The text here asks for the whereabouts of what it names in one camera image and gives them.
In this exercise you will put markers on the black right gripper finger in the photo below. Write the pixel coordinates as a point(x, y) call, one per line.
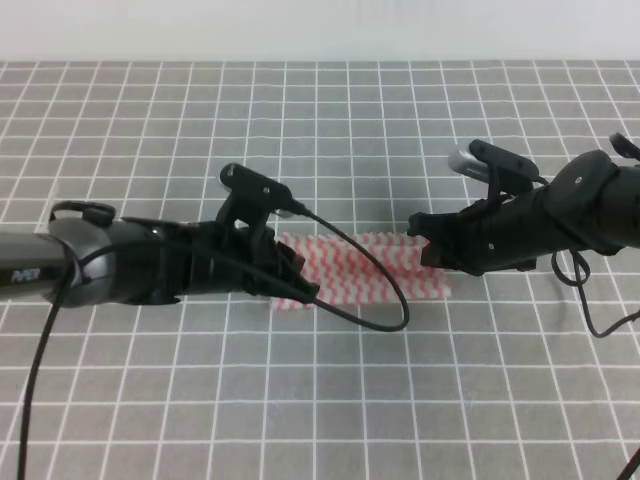
point(437, 254)
point(431, 225)

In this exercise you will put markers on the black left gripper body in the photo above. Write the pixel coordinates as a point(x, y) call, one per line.
point(239, 254)

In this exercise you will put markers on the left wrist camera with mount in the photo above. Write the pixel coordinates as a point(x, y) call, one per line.
point(253, 197)

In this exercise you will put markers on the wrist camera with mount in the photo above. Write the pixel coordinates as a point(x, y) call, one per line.
point(253, 197)
point(504, 172)

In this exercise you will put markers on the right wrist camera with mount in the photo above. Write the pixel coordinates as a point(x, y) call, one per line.
point(504, 172)

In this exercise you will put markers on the grey grid tablecloth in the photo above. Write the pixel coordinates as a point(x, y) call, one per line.
point(500, 380)

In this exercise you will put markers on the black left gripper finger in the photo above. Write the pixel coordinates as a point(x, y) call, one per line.
point(289, 259)
point(296, 289)

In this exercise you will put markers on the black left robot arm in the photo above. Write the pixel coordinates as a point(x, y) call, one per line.
point(99, 258)

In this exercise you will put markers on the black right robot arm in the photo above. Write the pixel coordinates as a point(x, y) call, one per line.
point(591, 204)

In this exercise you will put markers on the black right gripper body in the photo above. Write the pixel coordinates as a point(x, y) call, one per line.
point(474, 243)

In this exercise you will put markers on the pink wavy striped towel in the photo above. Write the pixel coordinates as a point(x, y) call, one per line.
point(346, 277)

